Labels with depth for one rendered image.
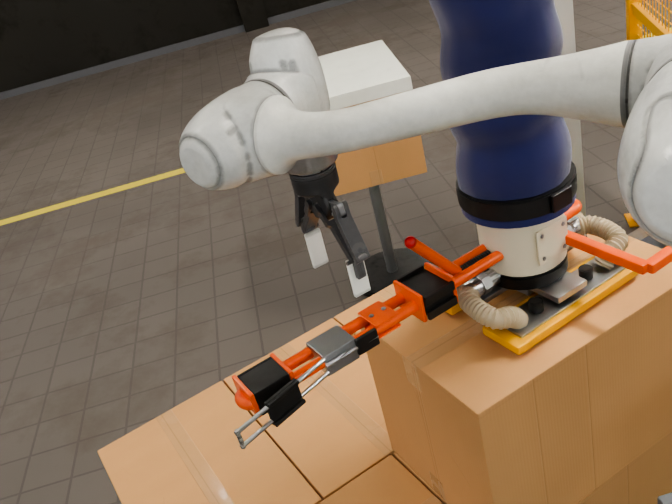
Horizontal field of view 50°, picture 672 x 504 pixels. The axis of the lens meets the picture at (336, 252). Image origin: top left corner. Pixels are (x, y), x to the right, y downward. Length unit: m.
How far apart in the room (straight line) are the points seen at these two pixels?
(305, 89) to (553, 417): 0.79
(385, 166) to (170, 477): 1.48
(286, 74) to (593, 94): 0.41
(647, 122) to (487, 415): 0.75
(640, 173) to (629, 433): 1.08
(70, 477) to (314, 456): 1.39
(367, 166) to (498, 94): 1.96
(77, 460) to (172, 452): 1.09
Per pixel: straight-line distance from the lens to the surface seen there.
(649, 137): 0.68
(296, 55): 1.04
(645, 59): 0.88
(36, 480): 3.14
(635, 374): 1.60
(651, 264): 1.37
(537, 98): 0.91
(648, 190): 0.67
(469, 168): 1.34
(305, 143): 0.90
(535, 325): 1.42
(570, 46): 2.90
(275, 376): 1.23
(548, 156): 1.33
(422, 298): 1.31
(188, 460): 2.01
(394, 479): 1.77
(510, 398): 1.34
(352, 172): 2.85
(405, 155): 2.86
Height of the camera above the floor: 1.85
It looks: 30 degrees down
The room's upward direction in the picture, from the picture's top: 15 degrees counter-clockwise
